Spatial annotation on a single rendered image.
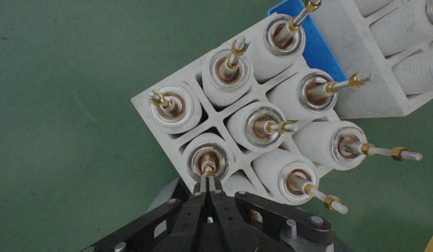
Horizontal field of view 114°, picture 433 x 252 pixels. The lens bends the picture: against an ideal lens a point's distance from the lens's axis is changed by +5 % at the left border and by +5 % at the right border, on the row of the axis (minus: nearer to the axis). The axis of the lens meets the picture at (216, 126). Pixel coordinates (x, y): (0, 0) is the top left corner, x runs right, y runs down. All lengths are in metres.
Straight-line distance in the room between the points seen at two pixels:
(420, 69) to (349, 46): 0.15
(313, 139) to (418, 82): 0.30
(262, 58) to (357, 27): 0.29
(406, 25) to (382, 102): 0.18
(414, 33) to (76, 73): 0.90
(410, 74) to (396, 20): 0.13
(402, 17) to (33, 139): 1.04
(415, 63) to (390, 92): 0.07
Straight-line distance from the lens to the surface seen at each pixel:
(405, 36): 0.55
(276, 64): 0.31
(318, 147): 0.34
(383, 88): 0.57
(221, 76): 0.26
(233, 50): 0.20
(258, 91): 0.35
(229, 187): 0.31
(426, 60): 0.57
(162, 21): 0.63
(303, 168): 0.31
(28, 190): 0.79
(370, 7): 0.57
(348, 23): 0.55
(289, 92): 0.30
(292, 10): 0.60
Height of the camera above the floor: 0.50
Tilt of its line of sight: 86 degrees down
